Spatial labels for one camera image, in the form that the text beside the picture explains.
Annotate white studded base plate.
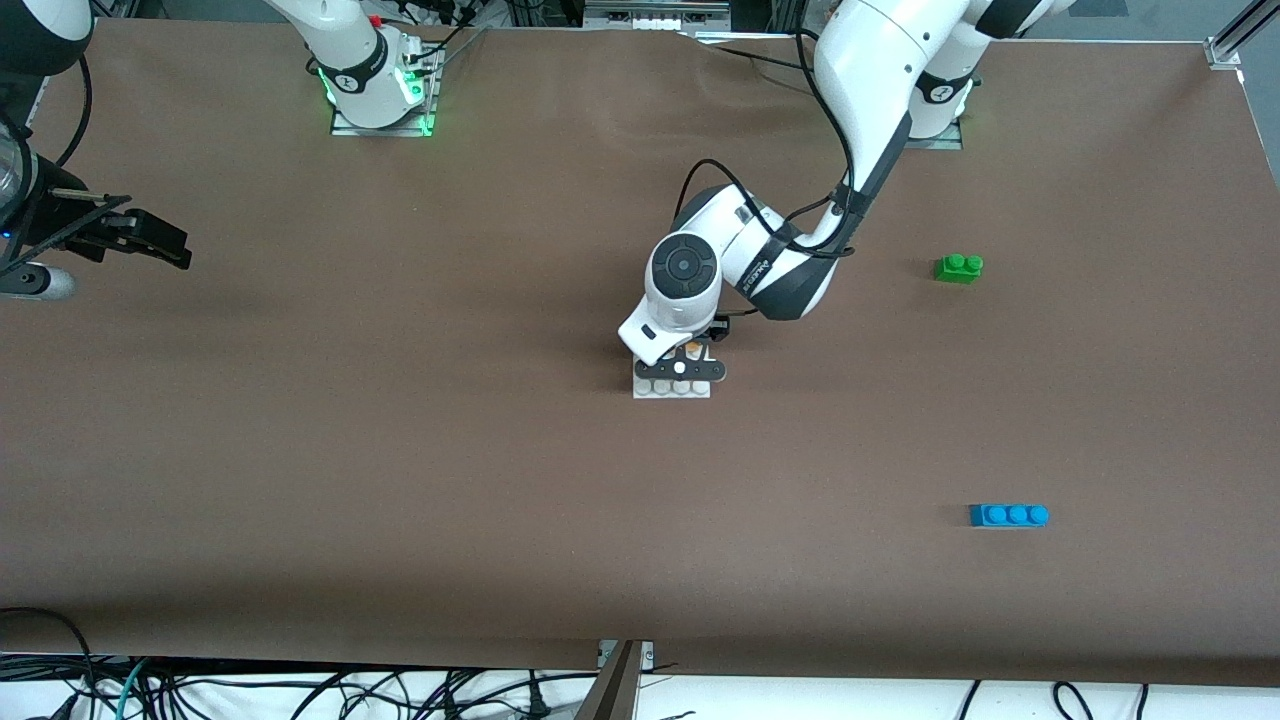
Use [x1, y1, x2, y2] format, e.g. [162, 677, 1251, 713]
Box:
[632, 350, 712, 400]

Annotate blue three-stud block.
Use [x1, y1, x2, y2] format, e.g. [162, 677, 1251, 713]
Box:
[969, 504, 1050, 529]

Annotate brown paper table cover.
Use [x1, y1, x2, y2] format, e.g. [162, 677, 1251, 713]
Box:
[0, 18, 1280, 689]

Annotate white power strip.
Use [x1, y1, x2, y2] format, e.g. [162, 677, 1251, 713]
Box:
[583, 0, 731, 33]

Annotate aluminium table leg profile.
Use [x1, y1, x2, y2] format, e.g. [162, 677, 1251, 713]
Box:
[577, 640, 642, 720]

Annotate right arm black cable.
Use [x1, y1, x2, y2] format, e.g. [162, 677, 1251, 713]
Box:
[20, 55, 94, 251]

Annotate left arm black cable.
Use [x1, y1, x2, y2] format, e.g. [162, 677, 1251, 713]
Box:
[683, 28, 863, 263]

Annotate black cable to arm base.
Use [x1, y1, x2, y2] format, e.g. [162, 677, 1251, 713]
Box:
[712, 43, 836, 76]

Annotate grey cable to arm base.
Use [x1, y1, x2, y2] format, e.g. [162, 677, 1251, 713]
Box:
[432, 25, 493, 73]

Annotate black looped floor cable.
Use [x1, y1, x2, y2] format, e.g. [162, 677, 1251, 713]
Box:
[0, 607, 98, 693]

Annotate teal floor cable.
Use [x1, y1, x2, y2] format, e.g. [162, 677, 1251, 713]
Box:
[113, 658, 151, 720]

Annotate aluminium frame corner post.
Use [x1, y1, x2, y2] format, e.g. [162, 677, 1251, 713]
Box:
[1205, 0, 1280, 71]

